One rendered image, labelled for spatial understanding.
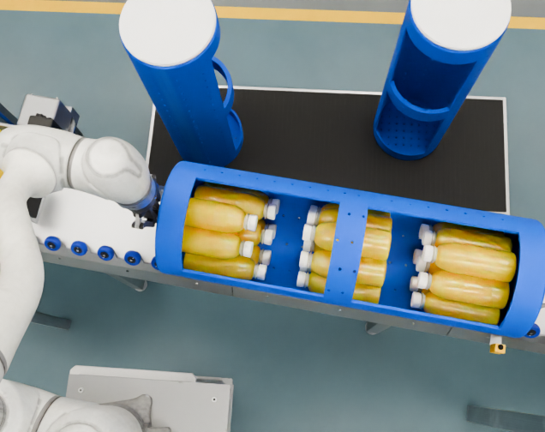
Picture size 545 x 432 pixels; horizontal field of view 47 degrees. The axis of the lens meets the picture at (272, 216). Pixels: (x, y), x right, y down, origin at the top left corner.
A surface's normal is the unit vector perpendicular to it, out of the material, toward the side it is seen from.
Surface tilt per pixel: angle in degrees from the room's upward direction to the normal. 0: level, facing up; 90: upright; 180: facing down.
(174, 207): 3
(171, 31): 0
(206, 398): 0
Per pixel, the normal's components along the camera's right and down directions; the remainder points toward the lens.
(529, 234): 0.06, -0.71
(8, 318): 0.75, -0.55
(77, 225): -0.04, -0.25
